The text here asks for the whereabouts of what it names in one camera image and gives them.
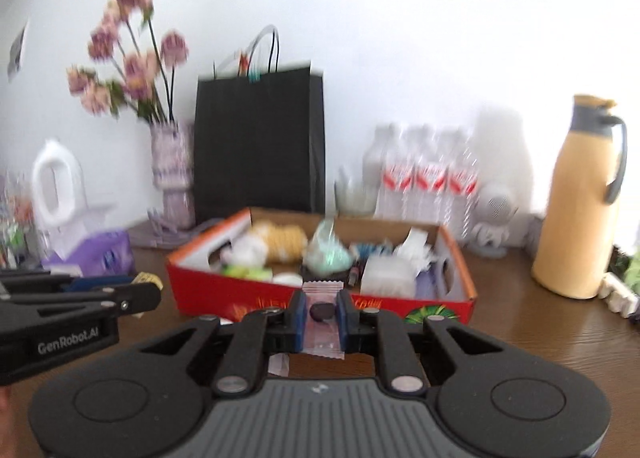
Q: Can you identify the light green plastic bag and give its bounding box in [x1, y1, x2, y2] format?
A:
[303, 219, 354, 277]

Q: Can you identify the yellow thermos jug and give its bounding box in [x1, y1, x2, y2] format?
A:
[532, 94, 628, 300]

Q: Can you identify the black paper shopping bag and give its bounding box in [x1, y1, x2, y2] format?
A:
[192, 25, 326, 223]

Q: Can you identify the purple folded cloth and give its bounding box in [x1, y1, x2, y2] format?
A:
[414, 270, 439, 300]

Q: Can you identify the purple tissue box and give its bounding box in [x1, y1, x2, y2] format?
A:
[41, 205, 134, 277]

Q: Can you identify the white astronaut figurine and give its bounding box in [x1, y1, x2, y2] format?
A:
[468, 182, 518, 259]

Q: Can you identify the translucent white plastic container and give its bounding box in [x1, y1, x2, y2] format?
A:
[360, 256, 416, 299]

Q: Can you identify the yellow white plush toy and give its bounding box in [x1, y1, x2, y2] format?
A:
[248, 221, 308, 263]

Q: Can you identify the red cardboard box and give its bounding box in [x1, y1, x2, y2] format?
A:
[166, 208, 477, 323]

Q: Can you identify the left water bottle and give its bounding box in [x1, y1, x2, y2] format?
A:
[362, 123, 413, 220]

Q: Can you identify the pink dried flower bouquet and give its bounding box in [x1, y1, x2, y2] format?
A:
[66, 0, 190, 127]

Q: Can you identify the crumpled white tissue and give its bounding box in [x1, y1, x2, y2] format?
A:
[394, 227, 436, 272]

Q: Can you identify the person's left hand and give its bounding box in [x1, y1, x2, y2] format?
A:
[0, 386, 15, 458]

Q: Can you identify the middle water bottle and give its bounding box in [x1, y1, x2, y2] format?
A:
[412, 127, 447, 224]

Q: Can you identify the white round lid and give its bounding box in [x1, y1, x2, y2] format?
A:
[272, 272, 304, 288]

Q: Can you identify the right water bottle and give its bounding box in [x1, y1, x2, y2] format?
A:
[444, 129, 478, 241]

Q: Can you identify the water bottle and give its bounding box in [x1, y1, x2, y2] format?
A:
[362, 123, 413, 220]
[412, 127, 447, 224]
[444, 129, 478, 241]

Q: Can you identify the purple ceramic vase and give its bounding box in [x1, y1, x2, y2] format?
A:
[151, 122, 195, 230]

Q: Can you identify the red artificial rose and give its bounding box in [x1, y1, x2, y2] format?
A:
[347, 261, 361, 287]

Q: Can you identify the pink sachet with dark candy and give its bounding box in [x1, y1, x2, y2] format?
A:
[302, 281, 344, 360]

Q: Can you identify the small snack sachet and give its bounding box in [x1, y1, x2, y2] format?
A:
[132, 272, 164, 290]

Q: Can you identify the white detergent jug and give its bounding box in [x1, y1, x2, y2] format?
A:
[30, 139, 88, 233]

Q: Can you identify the clear glass cup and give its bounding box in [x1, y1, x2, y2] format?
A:
[334, 166, 378, 217]

